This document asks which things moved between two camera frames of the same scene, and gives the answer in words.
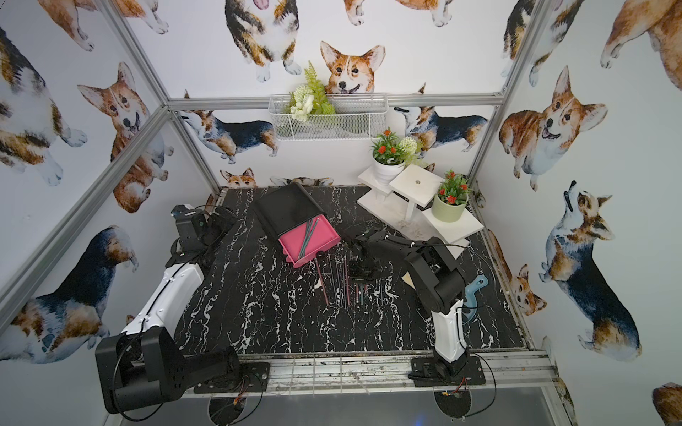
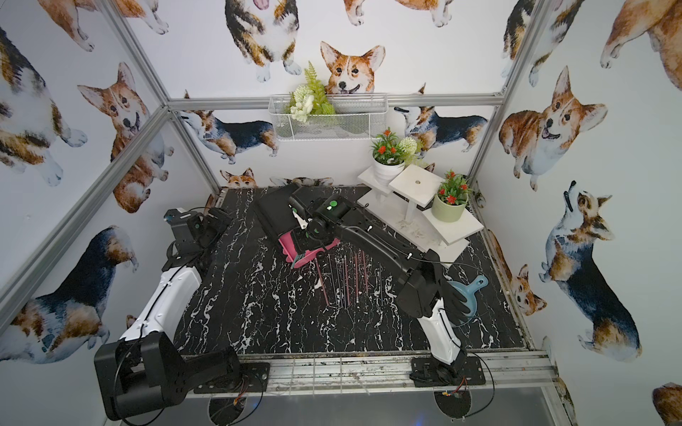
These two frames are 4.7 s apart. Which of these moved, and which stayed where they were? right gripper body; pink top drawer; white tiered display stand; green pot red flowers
Moved: right gripper body
Stayed: white tiered display stand; green pot red flowers; pink top drawer
